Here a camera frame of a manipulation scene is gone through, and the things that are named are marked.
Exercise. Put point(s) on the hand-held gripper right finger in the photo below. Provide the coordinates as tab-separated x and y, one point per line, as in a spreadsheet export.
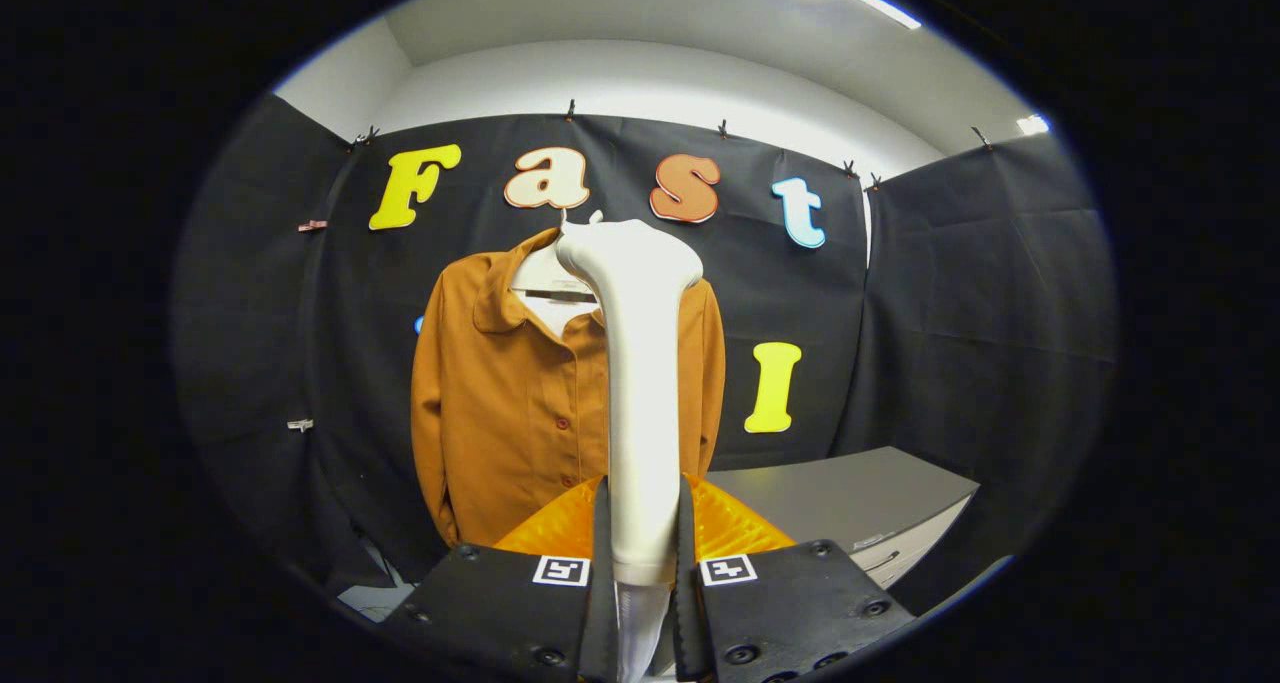
686	613

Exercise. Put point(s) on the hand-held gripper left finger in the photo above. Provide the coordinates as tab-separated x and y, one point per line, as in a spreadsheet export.
604	613

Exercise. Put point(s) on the white garment steamer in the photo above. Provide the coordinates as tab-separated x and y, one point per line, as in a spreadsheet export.
640	413

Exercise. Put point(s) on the orange button-up shirt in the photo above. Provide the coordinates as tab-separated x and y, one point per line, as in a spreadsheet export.
500	413

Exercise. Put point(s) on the grey cabinet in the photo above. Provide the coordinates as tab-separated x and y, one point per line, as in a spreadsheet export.
850	493

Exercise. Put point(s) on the white mannequin torso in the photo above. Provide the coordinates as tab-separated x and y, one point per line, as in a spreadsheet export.
550	313

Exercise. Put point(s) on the black backdrop cloth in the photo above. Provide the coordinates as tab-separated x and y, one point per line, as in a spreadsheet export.
950	313

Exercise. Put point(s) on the row of black clips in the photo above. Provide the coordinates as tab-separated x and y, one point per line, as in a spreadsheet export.
571	111

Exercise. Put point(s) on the small ceiling light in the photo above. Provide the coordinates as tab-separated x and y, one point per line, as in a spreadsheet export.
1033	124

